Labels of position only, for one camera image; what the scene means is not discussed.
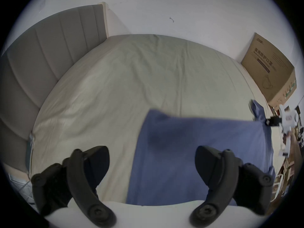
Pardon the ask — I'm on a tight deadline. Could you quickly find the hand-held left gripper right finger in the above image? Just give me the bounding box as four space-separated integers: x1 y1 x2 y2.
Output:
189 146 274 227

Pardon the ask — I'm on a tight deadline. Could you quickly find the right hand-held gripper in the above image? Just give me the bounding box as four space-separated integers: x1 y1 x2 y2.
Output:
265 105 299 157

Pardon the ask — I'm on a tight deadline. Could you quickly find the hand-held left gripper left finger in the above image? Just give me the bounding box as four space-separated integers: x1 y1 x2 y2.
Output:
31 146 117 228

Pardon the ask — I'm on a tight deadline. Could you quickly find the blue shirt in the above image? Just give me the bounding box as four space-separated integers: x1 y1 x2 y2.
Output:
126 99 276 206

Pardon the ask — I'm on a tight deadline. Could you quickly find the brown cardboard carton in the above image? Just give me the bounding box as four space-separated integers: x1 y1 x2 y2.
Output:
241 32 297 108

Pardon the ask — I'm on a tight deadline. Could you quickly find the bed with pale green sheet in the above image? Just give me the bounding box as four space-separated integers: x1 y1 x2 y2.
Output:
28 34 281 205

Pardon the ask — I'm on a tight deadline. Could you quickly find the grey padded headboard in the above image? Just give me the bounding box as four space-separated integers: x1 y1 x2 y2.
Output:
0 4 108 173

